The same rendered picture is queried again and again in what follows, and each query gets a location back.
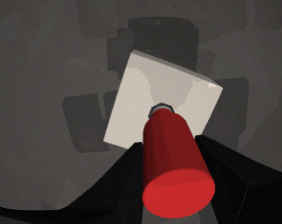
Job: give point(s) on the red cylinder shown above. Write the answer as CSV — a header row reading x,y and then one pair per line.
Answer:
x,y
175,179

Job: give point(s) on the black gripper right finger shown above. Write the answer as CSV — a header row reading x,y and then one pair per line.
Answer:
x,y
246,192

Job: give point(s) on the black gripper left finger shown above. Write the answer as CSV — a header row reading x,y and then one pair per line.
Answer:
x,y
115,199

